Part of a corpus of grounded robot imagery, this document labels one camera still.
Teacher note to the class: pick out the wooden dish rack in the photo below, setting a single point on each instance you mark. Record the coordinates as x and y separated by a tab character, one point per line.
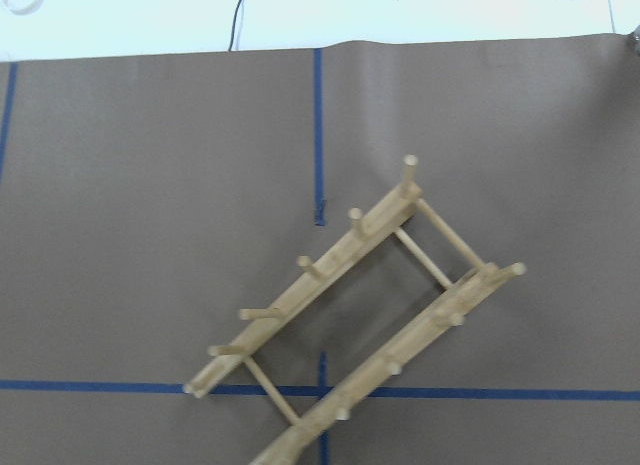
398	279

